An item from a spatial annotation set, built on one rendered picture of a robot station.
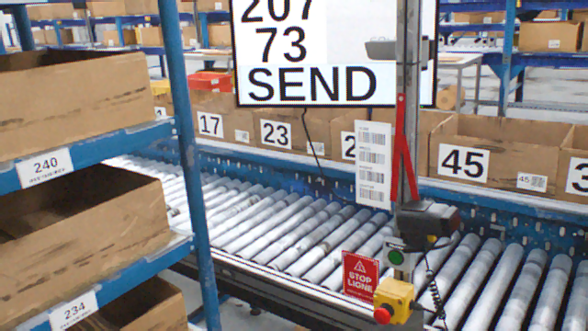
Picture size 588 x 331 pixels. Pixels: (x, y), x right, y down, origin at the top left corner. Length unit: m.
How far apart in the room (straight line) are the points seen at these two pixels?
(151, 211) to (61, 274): 0.16
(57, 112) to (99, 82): 0.07
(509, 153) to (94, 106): 1.22
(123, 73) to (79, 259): 0.27
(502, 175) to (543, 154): 0.14
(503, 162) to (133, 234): 1.16
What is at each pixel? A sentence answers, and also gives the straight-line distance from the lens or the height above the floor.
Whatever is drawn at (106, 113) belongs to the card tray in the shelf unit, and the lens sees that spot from 0.69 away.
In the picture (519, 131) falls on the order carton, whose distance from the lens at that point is 1.84.
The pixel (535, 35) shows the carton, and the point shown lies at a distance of 5.85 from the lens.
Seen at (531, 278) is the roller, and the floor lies 0.75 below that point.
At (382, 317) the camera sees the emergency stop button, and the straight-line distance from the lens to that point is 1.06.
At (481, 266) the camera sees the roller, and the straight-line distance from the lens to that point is 1.46.
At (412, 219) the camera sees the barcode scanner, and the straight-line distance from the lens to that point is 0.96.
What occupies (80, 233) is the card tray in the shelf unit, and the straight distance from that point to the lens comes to 0.71.
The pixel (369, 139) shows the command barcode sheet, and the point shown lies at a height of 1.20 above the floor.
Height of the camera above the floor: 1.50
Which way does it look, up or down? 19 degrees down
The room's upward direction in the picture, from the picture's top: 4 degrees counter-clockwise
